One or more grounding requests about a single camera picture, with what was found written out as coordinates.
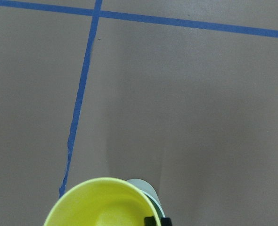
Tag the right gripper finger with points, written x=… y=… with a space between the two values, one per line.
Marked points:
x=151 y=221

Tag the yellow plastic cup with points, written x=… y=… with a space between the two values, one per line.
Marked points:
x=102 y=202

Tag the green plastic cup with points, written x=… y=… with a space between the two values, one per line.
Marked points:
x=150 y=192

